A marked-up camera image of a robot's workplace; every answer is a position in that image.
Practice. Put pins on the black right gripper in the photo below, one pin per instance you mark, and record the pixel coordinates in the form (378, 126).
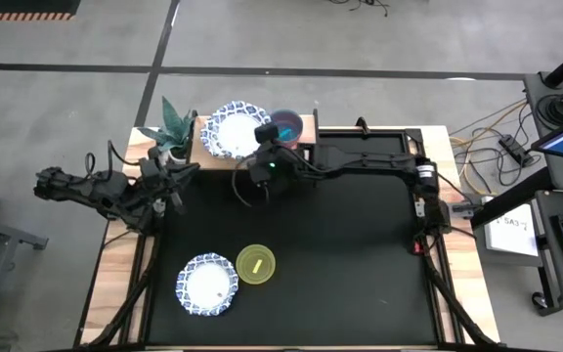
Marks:
(272, 168)

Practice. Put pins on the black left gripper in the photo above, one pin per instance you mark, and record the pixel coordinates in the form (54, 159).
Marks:
(157, 188)

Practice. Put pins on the purple translucent plastic bowl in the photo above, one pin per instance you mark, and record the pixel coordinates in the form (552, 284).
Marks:
(281, 117)

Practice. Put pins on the blue patterned paper bowl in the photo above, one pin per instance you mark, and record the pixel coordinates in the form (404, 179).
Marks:
(207, 142)
(207, 284)

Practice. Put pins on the blue patterned plate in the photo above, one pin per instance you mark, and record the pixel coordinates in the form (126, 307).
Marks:
(240, 129)

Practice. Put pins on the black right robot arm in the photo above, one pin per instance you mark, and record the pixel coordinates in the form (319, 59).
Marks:
(369, 161)

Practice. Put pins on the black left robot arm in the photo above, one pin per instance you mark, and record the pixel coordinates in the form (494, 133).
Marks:
(91, 188)

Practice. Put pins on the white plant pot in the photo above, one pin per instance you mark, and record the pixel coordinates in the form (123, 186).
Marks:
(178, 157)

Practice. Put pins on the green leafy plant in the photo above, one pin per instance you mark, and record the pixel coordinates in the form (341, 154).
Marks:
(171, 127)

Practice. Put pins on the black clamp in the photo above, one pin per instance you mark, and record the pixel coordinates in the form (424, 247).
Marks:
(362, 126)

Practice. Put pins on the black table mat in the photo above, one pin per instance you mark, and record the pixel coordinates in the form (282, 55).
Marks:
(335, 269)

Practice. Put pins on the grey metal desk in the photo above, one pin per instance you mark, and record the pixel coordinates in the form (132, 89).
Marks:
(3, 232)

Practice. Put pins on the black power strip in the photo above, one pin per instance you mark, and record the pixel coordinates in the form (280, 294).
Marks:
(513, 149)

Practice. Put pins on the black diagonal beam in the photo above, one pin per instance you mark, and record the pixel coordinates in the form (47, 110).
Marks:
(511, 198)

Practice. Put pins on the orange black hazard tape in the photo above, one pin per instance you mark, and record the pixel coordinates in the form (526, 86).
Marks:
(17, 16)

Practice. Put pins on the white paper sheet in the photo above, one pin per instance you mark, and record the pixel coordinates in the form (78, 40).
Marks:
(511, 234)

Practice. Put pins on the black floor mat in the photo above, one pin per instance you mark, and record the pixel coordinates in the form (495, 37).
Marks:
(17, 6)

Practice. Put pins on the black caster wheel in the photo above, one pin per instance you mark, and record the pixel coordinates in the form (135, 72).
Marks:
(539, 300)

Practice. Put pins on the grey equipment cart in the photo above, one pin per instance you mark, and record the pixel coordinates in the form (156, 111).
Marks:
(555, 283)

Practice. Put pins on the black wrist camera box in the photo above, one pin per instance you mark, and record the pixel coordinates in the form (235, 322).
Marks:
(267, 133)

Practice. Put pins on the wooden shelf with black frame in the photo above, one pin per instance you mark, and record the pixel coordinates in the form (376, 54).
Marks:
(213, 163)

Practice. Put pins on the red switch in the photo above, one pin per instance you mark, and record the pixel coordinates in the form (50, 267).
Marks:
(418, 248)

